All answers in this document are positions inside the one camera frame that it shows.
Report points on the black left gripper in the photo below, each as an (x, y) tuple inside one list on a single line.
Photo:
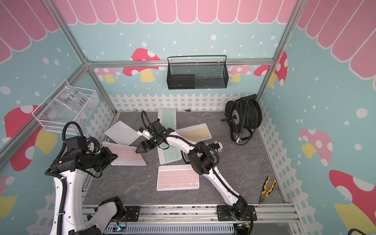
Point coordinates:
[(109, 157)]

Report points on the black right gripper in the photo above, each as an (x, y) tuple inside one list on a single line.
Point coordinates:
[(143, 147)]

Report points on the pink key keyboard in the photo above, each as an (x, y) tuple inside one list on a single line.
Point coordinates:
[(126, 155), (177, 177)]

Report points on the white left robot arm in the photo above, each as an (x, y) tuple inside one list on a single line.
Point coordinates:
[(68, 171)]

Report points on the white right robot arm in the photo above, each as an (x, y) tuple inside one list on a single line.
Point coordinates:
[(203, 158)]

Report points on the far green key keyboard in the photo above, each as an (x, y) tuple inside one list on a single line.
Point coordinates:
[(167, 117)]

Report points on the green key keyboard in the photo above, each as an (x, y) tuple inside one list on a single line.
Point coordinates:
[(167, 117), (168, 154)]

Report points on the near green key keyboard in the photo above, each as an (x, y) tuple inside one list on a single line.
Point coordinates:
[(168, 154)]

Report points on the yellow key white keyboard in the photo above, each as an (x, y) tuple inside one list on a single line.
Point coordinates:
[(196, 133)]

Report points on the plastic bag in basket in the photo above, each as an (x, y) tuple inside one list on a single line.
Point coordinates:
[(71, 100)]

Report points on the black box in basket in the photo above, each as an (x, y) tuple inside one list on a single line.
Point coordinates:
[(181, 81)]

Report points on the clear wire wall basket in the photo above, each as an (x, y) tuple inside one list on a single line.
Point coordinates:
[(53, 119)]

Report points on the black wire mesh basket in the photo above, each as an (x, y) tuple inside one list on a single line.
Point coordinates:
[(210, 70)]

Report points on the black cable reel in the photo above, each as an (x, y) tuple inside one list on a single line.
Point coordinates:
[(243, 116)]

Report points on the yellow handled pliers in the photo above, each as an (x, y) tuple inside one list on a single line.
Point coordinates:
[(267, 189)]

